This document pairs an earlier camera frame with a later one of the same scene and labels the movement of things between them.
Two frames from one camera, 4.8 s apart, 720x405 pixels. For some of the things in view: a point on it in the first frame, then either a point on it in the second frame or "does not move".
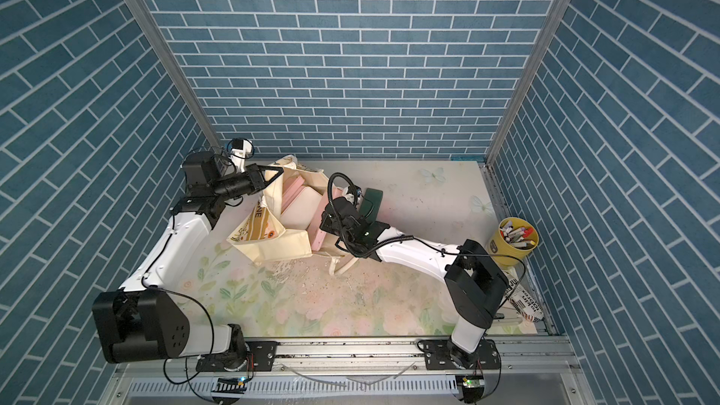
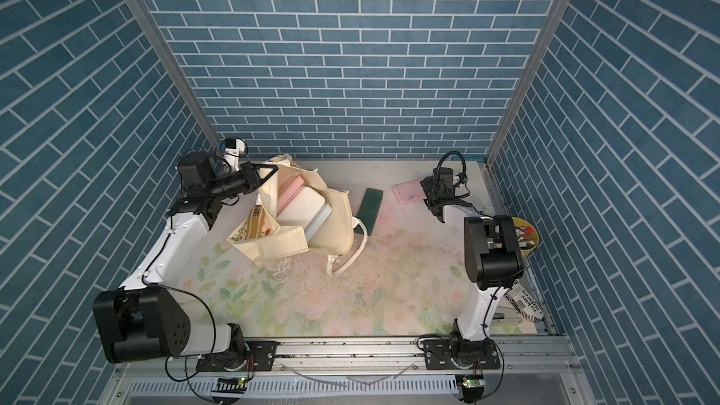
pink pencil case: (317, 234) to (409, 191)
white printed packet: (521, 298) does not move
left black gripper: (254, 178) does not move
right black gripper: (328, 223) to (428, 184)
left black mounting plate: (261, 357) does not move
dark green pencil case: (370, 203) does not move
